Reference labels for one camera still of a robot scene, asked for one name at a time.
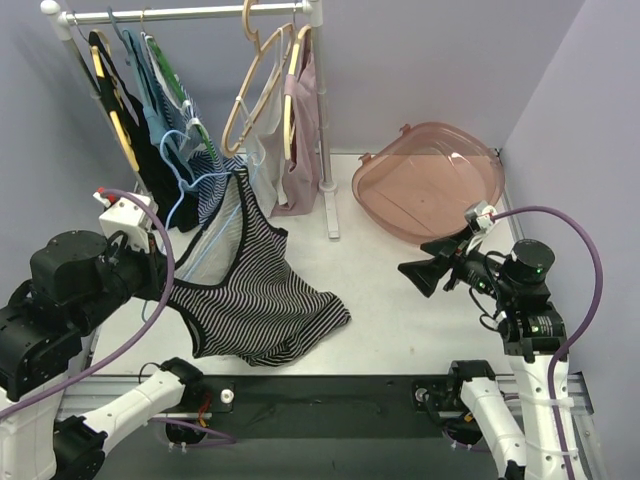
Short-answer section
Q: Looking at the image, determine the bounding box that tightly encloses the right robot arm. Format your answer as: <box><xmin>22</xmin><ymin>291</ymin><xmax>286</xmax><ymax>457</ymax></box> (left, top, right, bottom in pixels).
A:
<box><xmin>398</xmin><ymin>236</ymin><xmax>587</xmax><ymax>479</ymax></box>

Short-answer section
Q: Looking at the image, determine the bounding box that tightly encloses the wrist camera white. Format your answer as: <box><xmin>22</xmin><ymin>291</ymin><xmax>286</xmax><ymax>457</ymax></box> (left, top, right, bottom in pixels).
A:
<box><xmin>93</xmin><ymin>191</ymin><xmax>152</xmax><ymax>253</ymax></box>
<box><xmin>464</xmin><ymin>201</ymin><xmax>498</xmax><ymax>237</ymax></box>

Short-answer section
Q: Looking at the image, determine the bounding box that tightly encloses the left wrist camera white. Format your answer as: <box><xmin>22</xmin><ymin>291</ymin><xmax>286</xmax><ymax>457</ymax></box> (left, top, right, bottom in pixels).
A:
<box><xmin>93</xmin><ymin>191</ymin><xmax>152</xmax><ymax>253</ymax></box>

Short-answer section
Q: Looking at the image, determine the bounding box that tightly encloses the green plastic hanger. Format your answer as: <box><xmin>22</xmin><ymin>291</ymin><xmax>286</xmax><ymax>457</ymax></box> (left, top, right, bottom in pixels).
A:
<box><xmin>142</xmin><ymin>33</ymin><xmax>219</xmax><ymax>164</ymax></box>

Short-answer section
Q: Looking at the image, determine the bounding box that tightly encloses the black white striped tank top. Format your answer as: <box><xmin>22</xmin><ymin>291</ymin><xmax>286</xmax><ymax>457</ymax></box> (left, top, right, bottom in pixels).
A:
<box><xmin>167</xmin><ymin>169</ymin><xmax>351</xmax><ymax>367</ymax></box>

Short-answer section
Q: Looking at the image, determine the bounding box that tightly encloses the pink tank top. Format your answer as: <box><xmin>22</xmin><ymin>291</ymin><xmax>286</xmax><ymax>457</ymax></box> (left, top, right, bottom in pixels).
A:
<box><xmin>272</xmin><ymin>33</ymin><xmax>321</xmax><ymax>216</ymax></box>

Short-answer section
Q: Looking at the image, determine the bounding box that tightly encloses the large beige wooden hanger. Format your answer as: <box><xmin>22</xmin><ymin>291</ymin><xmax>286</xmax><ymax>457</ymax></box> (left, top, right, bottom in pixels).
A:
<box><xmin>220</xmin><ymin>0</ymin><xmax>296</xmax><ymax>157</ymax></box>

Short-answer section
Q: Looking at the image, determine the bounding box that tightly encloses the blue white striped garment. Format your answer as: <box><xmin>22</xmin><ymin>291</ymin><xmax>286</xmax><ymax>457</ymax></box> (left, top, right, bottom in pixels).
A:
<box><xmin>143</xmin><ymin>42</ymin><xmax>246</xmax><ymax>223</ymax></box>

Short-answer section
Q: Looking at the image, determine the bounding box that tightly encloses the black garment on hanger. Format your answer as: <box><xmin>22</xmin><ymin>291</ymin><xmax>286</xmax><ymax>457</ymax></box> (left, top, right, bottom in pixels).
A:
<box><xmin>112</xmin><ymin>60</ymin><xmax>198</xmax><ymax>232</ymax></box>

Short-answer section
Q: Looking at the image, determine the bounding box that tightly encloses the yellow wooden hanger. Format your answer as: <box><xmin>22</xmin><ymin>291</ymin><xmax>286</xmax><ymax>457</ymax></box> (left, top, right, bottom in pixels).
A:
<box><xmin>88</xmin><ymin>29</ymin><xmax>140</xmax><ymax>173</ymax></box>

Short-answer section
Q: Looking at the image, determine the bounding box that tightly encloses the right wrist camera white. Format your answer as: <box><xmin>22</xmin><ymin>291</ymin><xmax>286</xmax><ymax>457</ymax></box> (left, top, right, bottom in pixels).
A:
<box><xmin>464</xmin><ymin>201</ymin><xmax>498</xmax><ymax>237</ymax></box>

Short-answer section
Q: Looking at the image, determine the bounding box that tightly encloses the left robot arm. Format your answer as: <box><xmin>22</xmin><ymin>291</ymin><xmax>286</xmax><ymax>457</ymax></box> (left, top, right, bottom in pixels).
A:
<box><xmin>1</xmin><ymin>230</ymin><xmax>204</xmax><ymax>479</ymax></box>

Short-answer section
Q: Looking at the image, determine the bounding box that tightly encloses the white metal clothes rack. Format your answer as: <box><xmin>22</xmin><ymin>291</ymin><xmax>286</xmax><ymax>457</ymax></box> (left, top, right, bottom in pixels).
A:
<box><xmin>40</xmin><ymin>1</ymin><xmax>340</xmax><ymax>241</ymax></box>

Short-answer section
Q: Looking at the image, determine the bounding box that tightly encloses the pink translucent plastic basin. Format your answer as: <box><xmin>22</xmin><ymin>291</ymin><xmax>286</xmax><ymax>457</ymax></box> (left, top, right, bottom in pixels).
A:
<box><xmin>352</xmin><ymin>122</ymin><xmax>505</xmax><ymax>245</ymax></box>

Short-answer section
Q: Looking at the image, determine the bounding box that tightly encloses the light blue wire hanger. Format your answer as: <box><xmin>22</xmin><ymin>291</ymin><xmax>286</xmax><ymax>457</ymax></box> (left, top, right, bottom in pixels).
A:
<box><xmin>139</xmin><ymin>129</ymin><xmax>266</xmax><ymax>321</ymax></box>

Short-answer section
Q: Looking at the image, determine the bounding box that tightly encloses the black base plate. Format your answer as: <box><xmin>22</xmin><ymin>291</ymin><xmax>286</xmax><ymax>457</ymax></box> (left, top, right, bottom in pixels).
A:
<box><xmin>170</xmin><ymin>375</ymin><xmax>467</xmax><ymax>440</ymax></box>

